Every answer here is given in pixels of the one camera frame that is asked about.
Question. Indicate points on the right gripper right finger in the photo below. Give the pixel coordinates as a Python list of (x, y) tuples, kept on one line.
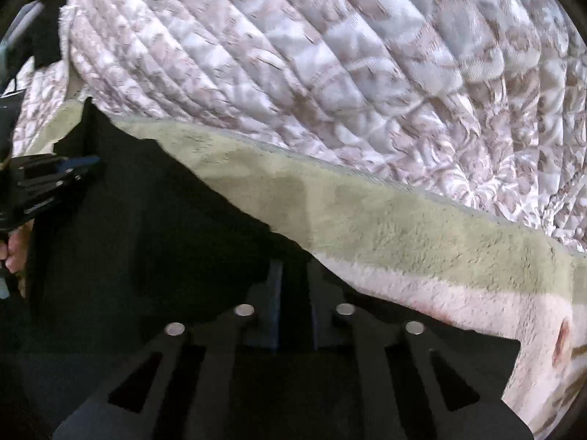
[(329, 325)]

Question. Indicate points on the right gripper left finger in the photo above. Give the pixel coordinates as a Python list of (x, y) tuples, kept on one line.
[(265, 298)]

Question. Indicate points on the black pants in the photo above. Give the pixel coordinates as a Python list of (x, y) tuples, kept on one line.
[(132, 322)]

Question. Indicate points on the left hand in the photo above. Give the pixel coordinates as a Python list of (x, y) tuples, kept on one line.
[(14, 251)]

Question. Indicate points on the quilted patterned pillow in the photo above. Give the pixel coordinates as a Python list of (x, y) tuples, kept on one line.
[(45, 91)]

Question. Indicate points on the floral fleece blanket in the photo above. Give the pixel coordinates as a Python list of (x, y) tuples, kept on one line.
[(463, 268)]

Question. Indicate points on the dark clothes pile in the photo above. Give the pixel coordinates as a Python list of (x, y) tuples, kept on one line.
[(29, 30)]

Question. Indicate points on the quilted patterned comforter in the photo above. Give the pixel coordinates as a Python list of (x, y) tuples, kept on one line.
[(480, 101)]

